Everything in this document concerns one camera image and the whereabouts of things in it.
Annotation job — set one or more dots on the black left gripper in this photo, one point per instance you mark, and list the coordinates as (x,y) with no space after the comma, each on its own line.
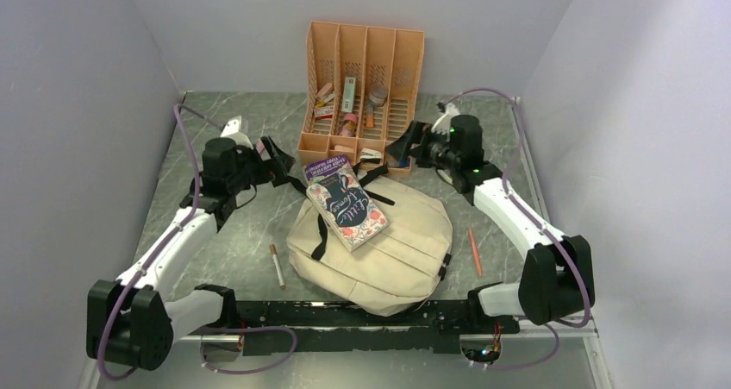
(272,167)

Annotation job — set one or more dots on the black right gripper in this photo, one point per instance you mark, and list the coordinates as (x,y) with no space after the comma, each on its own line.
(400,148)

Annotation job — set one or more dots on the Little Women floral book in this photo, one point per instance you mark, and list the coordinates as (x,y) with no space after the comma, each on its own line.
(347,209)

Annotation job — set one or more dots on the beige canvas backpack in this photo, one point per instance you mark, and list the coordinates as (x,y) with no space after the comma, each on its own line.
(399,267)

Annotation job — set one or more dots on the purple Treehouse book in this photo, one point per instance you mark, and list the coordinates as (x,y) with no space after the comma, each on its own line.
(320,169)

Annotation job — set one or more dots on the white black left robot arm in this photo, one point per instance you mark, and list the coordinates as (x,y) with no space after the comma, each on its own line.
(132,321)

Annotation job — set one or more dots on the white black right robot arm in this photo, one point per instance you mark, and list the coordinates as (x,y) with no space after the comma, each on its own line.
(557,274)

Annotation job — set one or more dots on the pink tape roll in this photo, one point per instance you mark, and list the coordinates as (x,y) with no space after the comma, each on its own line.
(349,125)

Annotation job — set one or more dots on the grey glue stick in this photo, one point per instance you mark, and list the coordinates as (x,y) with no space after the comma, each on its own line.
(376,98)

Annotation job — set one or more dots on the red white small box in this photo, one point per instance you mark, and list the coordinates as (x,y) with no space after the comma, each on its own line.
(324,105)

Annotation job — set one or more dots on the orange plastic desk organizer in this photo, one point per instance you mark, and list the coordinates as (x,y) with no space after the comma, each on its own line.
(391,57)

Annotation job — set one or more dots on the teal white box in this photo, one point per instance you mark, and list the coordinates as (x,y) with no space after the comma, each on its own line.
(348,94)

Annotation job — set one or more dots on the white brown marker pen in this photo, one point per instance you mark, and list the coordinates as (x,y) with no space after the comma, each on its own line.
(278,267)

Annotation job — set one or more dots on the orange pencil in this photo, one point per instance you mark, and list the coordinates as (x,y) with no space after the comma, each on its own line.
(475,251)

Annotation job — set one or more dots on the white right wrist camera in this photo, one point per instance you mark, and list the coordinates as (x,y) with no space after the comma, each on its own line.
(442,125)

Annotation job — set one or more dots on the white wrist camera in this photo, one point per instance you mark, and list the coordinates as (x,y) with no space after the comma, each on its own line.
(442,125)
(236,130)

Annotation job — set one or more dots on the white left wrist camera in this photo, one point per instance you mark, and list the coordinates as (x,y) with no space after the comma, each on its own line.
(236,130)

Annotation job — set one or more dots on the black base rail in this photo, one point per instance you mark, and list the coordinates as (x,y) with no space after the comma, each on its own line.
(439,326)

